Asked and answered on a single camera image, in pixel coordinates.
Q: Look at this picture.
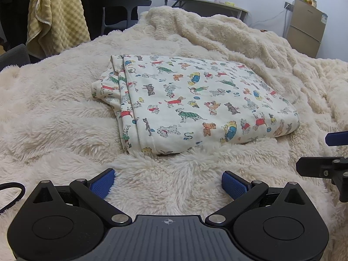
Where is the dark grey plastic chair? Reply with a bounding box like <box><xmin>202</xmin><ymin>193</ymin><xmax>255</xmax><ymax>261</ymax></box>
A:
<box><xmin>100</xmin><ymin>0</ymin><xmax>152</xmax><ymax>36</ymax></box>

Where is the grey upholstered chair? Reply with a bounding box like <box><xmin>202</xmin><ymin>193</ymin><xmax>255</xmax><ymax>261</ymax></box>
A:
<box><xmin>0</xmin><ymin>43</ymin><xmax>30</xmax><ymax>73</ymax></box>

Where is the gold two-door refrigerator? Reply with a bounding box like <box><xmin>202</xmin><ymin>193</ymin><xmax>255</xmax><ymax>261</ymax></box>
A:
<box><xmin>287</xmin><ymin>0</ymin><xmax>328</xmax><ymax>59</ymax></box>

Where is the white folding table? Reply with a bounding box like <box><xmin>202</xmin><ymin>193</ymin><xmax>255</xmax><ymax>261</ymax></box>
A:
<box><xmin>161</xmin><ymin>0</ymin><xmax>249</xmax><ymax>22</ymax></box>

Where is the white refrigerator cable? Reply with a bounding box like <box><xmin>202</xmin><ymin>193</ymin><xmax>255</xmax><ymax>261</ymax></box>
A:
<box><xmin>249</xmin><ymin>8</ymin><xmax>289</xmax><ymax>29</ymax></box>

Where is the black braided cable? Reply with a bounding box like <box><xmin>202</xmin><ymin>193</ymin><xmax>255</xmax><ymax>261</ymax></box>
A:
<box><xmin>0</xmin><ymin>182</ymin><xmax>27</xmax><ymax>214</ymax></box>

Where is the cream fluffy blanket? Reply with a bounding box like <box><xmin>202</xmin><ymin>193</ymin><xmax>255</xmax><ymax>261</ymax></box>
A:
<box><xmin>0</xmin><ymin>5</ymin><xmax>348</xmax><ymax>261</ymax></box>

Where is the cream dog-print fitted sheet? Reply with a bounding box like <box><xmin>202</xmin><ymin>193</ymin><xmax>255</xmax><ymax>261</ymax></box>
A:
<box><xmin>91</xmin><ymin>54</ymin><xmax>301</xmax><ymax>156</ymax></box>

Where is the yellow waffle towel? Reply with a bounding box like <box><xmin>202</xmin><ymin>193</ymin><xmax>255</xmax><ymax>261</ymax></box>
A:
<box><xmin>26</xmin><ymin>0</ymin><xmax>91</xmax><ymax>60</ymax></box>

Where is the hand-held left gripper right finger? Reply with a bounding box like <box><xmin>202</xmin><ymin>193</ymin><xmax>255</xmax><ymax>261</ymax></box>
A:
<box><xmin>205</xmin><ymin>171</ymin><xmax>308</xmax><ymax>225</ymax></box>

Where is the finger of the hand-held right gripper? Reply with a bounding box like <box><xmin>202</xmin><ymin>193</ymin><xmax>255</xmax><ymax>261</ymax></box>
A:
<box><xmin>325</xmin><ymin>131</ymin><xmax>348</xmax><ymax>147</ymax></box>
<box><xmin>296</xmin><ymin>156</ymin><xmax>348</xmax><ymax>202</ymax></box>

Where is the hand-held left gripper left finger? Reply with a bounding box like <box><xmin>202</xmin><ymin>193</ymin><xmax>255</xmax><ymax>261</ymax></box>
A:
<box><xmin>33</xmin><ymin>169</ymin><xmax>131</xmax><ymax>225</ymax></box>

